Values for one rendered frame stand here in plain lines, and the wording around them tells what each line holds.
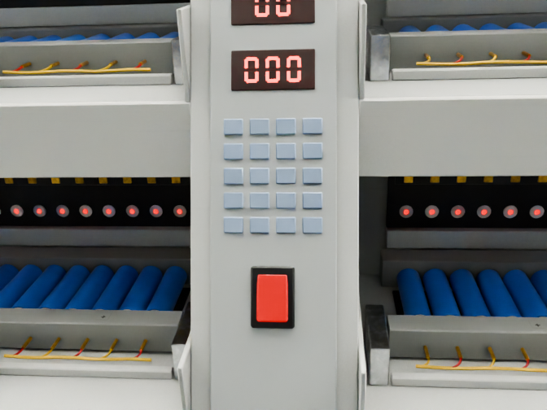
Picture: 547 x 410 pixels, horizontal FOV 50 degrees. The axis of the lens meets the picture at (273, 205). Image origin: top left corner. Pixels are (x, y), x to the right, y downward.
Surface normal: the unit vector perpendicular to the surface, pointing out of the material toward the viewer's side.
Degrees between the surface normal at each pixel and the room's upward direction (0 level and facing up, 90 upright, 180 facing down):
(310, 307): 90
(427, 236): 113
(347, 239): 90
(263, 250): 90
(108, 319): 22
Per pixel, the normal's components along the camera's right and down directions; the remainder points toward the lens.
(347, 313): -0.09, 0.01
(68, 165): -0.08, 0.40
